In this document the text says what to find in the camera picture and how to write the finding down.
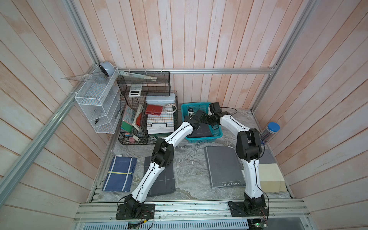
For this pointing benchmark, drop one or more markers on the dark grid pillowcase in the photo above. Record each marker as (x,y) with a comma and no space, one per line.
(164,184)
(202,132)

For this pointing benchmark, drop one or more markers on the beige grey pillowcase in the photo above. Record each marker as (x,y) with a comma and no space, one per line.
(271,177)

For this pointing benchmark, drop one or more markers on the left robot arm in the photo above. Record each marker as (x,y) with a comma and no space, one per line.
(162,156)

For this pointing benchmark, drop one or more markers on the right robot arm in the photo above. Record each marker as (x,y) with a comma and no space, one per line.
(248,149)

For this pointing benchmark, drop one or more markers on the teal plastic basket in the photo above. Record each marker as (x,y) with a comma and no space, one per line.
(204,106)

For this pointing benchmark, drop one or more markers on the navy striped folded pillowcase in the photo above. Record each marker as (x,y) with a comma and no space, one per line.
(120,174)

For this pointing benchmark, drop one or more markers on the checkered notebook stack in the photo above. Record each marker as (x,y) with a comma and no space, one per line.
(163,123)

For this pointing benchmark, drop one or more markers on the red wallet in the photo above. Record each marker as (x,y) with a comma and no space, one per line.
(153,110)

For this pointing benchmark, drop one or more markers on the white pencil case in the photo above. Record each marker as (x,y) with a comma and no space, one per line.
(155,99)

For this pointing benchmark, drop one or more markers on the blue lid pencil tube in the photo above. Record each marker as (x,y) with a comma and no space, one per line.
(271,129)

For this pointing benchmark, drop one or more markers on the white calculator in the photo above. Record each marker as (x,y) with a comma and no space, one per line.
(135,90)

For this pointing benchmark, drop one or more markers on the green book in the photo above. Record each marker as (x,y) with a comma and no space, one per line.
(127,119)

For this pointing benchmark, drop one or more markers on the white round alarm clock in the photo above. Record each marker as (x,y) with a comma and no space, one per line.
(107,68)

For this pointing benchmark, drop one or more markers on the clear triangle ruler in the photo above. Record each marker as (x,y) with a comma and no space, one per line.
(94,78)

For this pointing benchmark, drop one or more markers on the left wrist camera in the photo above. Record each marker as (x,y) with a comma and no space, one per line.
(190,112)

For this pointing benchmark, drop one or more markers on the black wire organizer rack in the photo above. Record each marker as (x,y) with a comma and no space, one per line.
(139,133)

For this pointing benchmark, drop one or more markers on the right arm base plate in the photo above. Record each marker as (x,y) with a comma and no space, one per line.
(246,209)

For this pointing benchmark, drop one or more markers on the white wire shelf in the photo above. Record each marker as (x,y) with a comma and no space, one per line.
(100,102)

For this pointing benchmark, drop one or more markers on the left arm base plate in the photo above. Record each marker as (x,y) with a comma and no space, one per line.
(144,211)

